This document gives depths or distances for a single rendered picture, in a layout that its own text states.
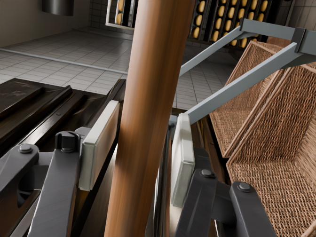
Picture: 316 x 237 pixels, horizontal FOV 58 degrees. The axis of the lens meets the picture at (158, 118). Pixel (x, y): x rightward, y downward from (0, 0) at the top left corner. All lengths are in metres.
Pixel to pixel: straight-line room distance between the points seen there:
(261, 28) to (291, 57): 0.48
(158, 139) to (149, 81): 0.04
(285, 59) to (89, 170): 0.49
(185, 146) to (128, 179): 0.05
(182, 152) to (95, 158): 0.05
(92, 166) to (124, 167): 0.03
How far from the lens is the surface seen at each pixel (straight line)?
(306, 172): 1.21
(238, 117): 1.72
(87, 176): 0.16
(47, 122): 1.41
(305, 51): 0.59
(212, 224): 0.92
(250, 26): 1.05
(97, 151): 0.16
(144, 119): 0.16
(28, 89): 1.84
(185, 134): 0.18
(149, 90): 0.16
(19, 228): 0.66
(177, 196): 0.16
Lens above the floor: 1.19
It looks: 1 degrees down
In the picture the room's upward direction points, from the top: 79 degrees counter-clockwise
